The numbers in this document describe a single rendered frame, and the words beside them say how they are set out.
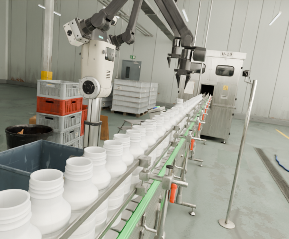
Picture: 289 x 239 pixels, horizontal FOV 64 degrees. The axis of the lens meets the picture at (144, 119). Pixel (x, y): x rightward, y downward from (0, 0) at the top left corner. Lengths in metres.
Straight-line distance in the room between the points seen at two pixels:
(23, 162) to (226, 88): 4.97
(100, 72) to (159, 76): 9.91
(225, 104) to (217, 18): 6.48
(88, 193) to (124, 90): 7.38
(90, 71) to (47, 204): 1.37
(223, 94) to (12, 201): 5.46
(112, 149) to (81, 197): 0.12
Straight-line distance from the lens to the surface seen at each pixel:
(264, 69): 11.33
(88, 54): 1.62
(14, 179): 0.90
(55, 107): 3.32
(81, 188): 0.34
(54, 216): 0.30
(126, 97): 7.69
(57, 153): 1.15
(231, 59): 5.68
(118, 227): 0.50
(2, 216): 0.25
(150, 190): 0.65
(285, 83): 11.49
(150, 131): 0.65
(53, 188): 0.29
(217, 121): 5.68
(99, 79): 1.60
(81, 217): 0.32
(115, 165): 0.43
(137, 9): 1.88
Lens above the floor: 1.29
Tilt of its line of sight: 10 degrees down
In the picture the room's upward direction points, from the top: 7 degrees clockwise
